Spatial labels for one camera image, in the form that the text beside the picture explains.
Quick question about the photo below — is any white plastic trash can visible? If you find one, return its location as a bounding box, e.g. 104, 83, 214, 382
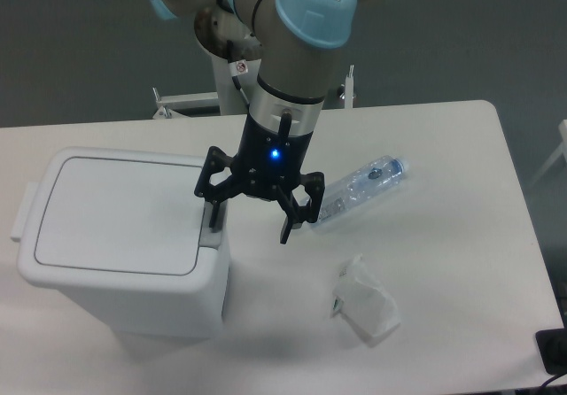
12, 147, 230, 339

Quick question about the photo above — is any black device at table edge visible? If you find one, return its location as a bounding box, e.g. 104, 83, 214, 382
535, 329, 566, 375

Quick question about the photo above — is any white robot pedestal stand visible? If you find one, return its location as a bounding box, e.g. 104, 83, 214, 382
151, 4, 359, 120

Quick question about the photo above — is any white trash can lid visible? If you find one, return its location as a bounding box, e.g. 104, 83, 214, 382
34, 156, 204, 276

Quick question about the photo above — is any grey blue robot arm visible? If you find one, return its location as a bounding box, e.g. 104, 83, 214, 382
152, 0, 365, 241

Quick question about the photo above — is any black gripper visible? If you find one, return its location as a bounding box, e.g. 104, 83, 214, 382
193, 113, 327, 245

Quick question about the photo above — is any white furniture piece right edge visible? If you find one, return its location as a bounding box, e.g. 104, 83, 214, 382
529, 120, 566, 188

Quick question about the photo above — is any clear plastic water bottle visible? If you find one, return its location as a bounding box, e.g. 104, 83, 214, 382
303, 155, 408, 234

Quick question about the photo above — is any crumpled white plastic bag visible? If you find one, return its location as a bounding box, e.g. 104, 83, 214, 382
330, 255, 401, 347

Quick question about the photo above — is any grey trash can push button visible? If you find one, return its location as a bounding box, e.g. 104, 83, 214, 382
198, 202, 228, 250

